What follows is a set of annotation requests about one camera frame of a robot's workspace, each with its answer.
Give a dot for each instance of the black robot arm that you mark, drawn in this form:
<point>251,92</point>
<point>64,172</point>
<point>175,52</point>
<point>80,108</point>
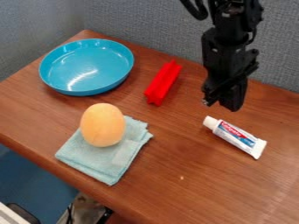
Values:
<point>235,18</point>

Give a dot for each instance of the metal table leg bracket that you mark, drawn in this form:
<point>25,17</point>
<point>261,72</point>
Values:
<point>84,211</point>

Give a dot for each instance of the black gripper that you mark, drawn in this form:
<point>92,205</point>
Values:
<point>225,59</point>

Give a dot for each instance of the light blue folded cloth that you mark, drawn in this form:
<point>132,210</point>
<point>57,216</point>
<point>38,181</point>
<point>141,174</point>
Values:
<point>105,163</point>

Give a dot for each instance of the red plastic block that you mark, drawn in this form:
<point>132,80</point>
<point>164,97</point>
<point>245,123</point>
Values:
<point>161,82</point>

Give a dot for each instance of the white toothpaste tube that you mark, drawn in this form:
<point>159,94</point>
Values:
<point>236,136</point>

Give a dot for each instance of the blue plate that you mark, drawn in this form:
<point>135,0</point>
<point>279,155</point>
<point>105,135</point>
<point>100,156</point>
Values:
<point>86,67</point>

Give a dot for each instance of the orange egg-shaped ball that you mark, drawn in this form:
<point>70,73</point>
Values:
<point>101,125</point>

